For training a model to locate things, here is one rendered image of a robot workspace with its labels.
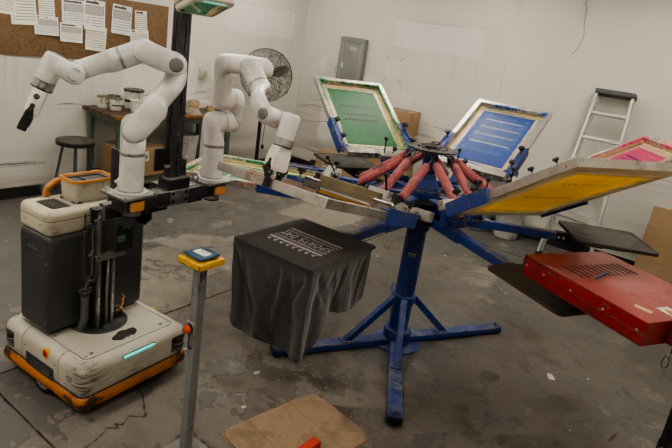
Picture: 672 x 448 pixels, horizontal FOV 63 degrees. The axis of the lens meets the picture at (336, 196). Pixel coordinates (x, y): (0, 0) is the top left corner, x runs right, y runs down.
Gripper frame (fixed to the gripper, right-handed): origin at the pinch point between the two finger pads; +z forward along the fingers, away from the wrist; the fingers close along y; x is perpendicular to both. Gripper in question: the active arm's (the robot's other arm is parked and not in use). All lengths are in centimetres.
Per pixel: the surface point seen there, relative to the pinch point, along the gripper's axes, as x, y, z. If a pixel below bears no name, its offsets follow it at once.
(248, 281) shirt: -11.0, -17.4, 45.1
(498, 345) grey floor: 51, -220, 70
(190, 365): -11, 3, 81
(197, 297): -10, 11, 51
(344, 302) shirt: 21, -47, 43
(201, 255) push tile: -10.1, 15.7, 33.9
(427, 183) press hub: 4, -134, -21
